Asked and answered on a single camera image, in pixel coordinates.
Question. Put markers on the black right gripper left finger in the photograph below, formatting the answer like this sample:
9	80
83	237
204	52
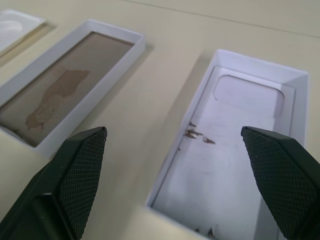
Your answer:
75	180

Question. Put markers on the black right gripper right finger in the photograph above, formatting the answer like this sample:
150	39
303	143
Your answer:
282	180

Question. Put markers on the white phone box base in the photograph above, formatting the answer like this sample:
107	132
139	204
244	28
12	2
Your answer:
225	140

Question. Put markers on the white box lid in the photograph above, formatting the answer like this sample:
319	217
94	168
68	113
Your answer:
62	82

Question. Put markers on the white moulded paper tray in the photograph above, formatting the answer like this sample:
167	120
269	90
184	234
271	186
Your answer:
15	27

